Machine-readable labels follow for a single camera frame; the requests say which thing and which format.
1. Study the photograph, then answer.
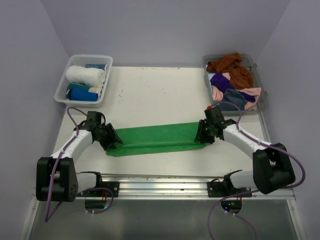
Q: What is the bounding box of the clear plastic bin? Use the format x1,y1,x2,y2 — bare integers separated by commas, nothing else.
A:
202,54,269,115

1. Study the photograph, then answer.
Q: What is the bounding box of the pink towel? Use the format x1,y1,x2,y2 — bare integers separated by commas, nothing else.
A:
213,73,262,111

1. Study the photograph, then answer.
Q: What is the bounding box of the white plastic basket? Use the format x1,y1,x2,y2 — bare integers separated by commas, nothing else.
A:
54,54,113,108

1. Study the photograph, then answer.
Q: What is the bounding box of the teal and cream rolled towel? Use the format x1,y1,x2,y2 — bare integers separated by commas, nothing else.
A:
66,83,102,95

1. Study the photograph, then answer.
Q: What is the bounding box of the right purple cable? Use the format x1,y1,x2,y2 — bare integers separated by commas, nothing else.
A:
207,109,306,240

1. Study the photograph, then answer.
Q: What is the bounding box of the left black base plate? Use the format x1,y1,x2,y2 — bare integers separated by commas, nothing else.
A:
77,181,120,198

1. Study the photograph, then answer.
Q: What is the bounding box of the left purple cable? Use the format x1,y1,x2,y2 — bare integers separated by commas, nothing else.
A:
44,107,115,223

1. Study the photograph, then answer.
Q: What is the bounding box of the blue rolled towel front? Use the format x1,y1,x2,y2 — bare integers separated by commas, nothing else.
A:
65,89,99,102

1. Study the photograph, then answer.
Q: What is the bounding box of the light blue towel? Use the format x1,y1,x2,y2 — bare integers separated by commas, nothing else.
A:
207,72,215,82

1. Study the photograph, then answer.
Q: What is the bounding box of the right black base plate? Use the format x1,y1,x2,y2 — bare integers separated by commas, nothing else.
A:
206,178,252,198

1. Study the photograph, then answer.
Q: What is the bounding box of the green towel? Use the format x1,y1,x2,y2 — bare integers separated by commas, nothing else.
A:
106,122,206,157

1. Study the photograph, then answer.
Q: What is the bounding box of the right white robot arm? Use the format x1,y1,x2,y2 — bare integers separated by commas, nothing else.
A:
195,106,296,197

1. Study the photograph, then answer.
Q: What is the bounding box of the purple towel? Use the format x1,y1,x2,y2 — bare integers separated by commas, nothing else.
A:
210,73,256,103

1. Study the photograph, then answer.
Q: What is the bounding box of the purple cable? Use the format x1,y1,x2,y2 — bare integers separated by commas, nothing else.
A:
44,107,115,223
207,109,306,240

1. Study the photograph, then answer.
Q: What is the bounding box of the teal rolled towel with swirl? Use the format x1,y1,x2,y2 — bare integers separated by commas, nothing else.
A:
84,63,108,72

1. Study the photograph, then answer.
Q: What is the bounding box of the brown towel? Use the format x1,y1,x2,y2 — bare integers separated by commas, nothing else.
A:
206,52,254,90

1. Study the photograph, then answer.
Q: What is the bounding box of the white towel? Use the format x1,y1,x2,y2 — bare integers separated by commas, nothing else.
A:
65,65,107,88

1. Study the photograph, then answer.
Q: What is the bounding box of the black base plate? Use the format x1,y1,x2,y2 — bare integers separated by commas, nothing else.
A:
77,181,120,198
206,178,252,198

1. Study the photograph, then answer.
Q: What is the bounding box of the aluminium mounting rail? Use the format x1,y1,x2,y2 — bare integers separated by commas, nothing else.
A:
32,174,296,201

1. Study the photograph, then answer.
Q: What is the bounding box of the dark grey-blue towel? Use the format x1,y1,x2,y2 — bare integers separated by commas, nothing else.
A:
219,89,247,111

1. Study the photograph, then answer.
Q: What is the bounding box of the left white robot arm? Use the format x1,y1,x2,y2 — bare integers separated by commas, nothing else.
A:
35,111,123,202

